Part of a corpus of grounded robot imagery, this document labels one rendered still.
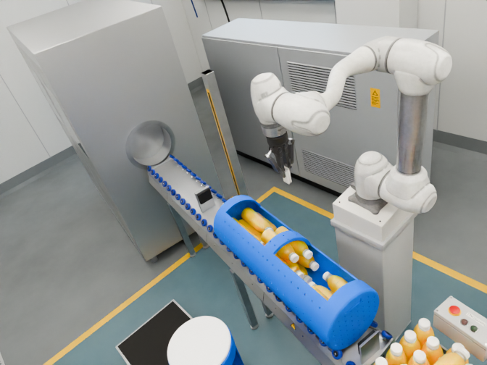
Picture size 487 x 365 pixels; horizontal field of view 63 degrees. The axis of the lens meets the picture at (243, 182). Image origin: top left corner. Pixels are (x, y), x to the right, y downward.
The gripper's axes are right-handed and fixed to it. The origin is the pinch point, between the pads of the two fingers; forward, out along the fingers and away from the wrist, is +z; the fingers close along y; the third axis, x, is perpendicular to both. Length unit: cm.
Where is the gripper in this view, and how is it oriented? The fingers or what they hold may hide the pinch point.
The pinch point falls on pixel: (286, 174)
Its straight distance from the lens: 151.9
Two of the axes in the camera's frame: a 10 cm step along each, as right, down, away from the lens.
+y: 7.6, -5.5, 3.5
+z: 2.5, 7.3, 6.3
